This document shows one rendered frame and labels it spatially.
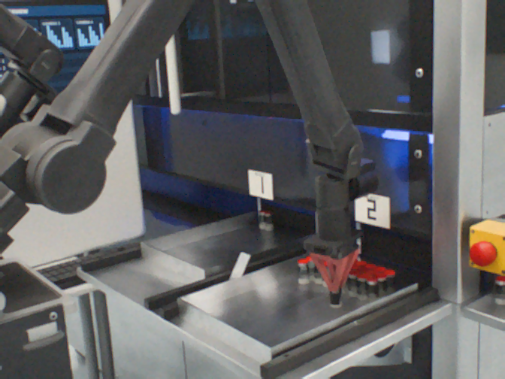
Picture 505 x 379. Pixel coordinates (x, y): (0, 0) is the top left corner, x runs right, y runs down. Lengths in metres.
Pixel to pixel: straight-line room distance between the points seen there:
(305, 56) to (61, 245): 1.06
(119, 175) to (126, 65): 1.14
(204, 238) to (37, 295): 0.74
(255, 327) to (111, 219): 0.84
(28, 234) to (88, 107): 1.08
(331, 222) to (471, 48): 0.36
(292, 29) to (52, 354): 0.53
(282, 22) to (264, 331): 0.50
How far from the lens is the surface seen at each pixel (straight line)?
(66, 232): 1.79
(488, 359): 1.32
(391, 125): 1.18
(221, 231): 1.60
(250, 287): 1.24
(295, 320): 1.11
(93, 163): 0.68
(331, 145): 1.01
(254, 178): 1.50
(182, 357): 2.05
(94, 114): 0.69
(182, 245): 1.54
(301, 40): 0.90
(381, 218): 1.24
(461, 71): 1.09
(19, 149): 0.71
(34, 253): 1.77
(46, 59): 1.13
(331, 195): 1.06
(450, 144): 1.11
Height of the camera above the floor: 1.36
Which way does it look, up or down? 13 degrees down
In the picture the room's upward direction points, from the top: 4 degrees counter-clockwise
